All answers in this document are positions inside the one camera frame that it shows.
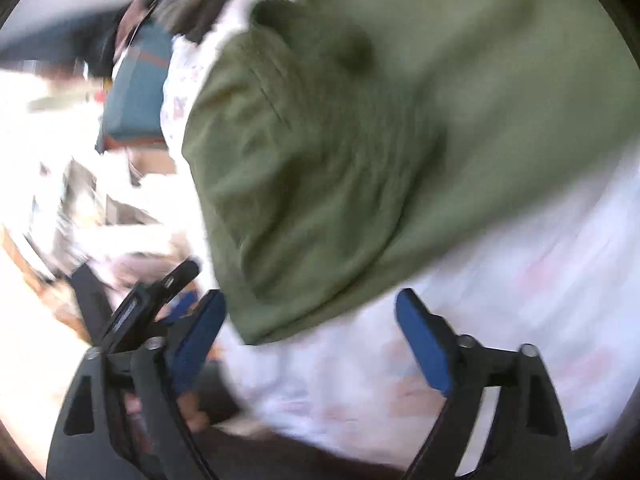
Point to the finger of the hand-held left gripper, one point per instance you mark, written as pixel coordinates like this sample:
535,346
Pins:
150,305
182,307

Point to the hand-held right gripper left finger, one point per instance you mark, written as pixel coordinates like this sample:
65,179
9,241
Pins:
200,340

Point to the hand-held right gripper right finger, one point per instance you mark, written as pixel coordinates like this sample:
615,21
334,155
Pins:
425,345

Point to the green pants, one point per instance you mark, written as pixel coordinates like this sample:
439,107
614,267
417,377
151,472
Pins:
350,160

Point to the person's left hand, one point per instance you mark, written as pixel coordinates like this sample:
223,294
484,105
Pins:
195,412

